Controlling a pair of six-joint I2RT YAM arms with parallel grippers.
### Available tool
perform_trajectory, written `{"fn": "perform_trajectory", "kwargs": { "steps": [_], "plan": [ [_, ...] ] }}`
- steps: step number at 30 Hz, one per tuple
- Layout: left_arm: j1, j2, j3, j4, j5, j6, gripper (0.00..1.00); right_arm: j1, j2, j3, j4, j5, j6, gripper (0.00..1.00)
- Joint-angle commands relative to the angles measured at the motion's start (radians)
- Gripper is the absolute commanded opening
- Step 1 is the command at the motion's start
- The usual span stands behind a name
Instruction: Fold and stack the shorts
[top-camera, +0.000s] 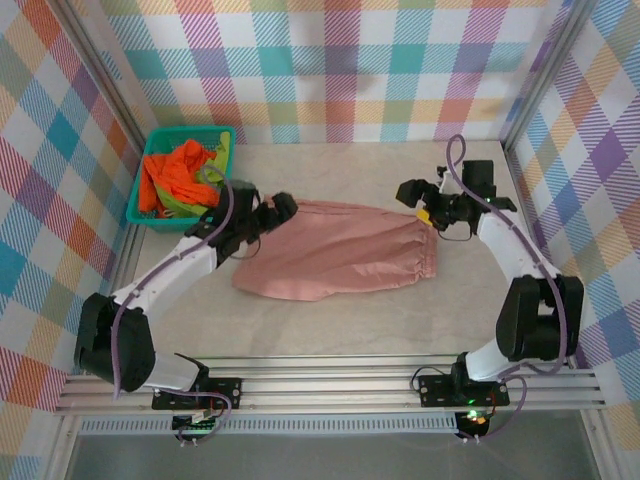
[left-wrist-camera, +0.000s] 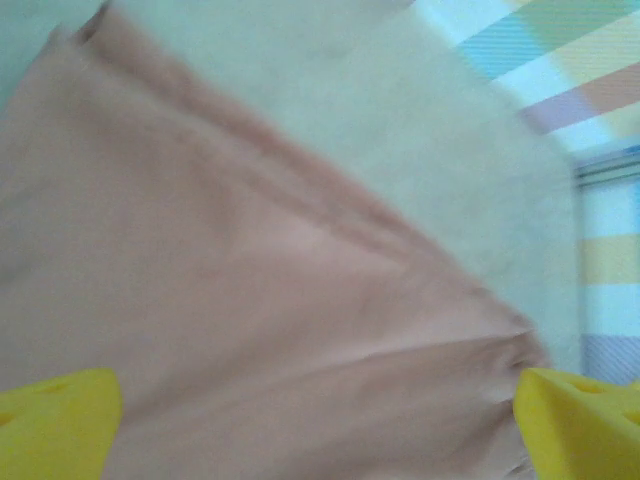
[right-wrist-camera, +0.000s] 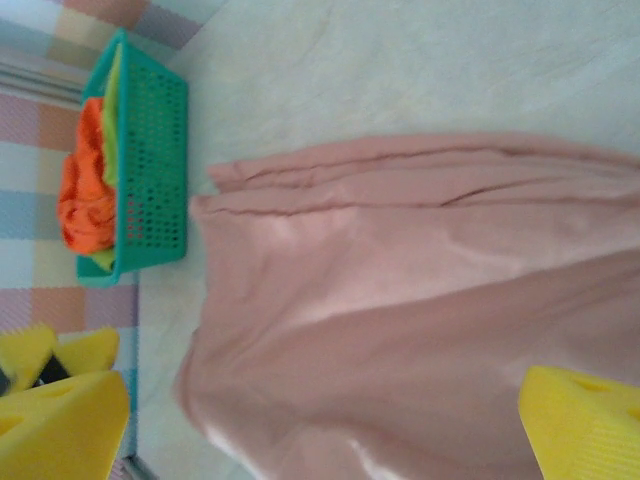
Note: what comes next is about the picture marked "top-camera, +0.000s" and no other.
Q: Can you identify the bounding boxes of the lime green shorts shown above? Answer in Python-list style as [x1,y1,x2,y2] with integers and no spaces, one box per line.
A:
[154,132,236,219]

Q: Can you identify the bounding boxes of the orange shorts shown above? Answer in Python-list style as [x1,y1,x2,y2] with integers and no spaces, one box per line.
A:
[138,139,221,214]

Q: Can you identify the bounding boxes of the pink shorts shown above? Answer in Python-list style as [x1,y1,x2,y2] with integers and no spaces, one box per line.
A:
[232,198,440,303]

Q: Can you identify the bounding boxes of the teal plastic basket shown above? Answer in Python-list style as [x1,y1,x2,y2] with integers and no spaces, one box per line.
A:
[124,126,237,236]

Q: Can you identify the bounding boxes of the green lit control board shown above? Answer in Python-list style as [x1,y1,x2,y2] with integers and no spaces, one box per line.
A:
[459,408,492,432]
[172,409,221,437]

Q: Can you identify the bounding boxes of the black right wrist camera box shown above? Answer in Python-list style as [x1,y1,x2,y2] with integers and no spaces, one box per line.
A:
[397,178,427,209]

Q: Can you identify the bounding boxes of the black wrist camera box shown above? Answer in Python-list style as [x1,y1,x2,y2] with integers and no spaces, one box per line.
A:
[397,178,427,209]
[269,192,300,224]

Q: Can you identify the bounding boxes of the thin black right gripper wire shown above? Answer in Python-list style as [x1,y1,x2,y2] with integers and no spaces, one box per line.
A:
[433,225,475,245]

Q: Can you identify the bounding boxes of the thin black gripper wire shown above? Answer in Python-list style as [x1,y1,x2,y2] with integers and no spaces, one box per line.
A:
[433,225,475,245]
[233,239,262,261]

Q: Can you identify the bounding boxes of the thin black left gripper wire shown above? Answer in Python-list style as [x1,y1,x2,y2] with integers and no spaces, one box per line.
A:
[233,239,262,261]

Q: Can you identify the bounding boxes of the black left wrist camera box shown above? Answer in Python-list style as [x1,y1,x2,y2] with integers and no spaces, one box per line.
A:
[269,192,300,224]

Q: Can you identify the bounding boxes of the aluminium corner post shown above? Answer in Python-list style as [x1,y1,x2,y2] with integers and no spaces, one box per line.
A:
[62,0,166,141]
[499,0,591,149]

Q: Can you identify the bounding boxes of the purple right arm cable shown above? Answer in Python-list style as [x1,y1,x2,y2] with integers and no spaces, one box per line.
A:
[446,133,576,376]

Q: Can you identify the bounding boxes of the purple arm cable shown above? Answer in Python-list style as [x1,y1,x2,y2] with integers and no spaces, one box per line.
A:
[446,133,576,376]
[112,177,236,401]

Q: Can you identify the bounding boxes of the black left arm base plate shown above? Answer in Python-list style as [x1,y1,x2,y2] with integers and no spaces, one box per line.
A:
[151,377,244,411]

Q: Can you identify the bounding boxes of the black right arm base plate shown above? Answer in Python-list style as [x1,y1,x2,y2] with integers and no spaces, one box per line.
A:
[417,372,511,407]

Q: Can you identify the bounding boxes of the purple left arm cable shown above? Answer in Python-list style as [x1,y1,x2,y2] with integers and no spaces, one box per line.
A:
[112,177,236,401]

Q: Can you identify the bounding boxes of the aluminium rail beam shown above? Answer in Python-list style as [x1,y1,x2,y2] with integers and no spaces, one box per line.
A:
[53,354,606,414]

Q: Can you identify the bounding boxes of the grey slotted cable duct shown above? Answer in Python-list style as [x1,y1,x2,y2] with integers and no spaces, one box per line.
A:
[79,412,459,435]

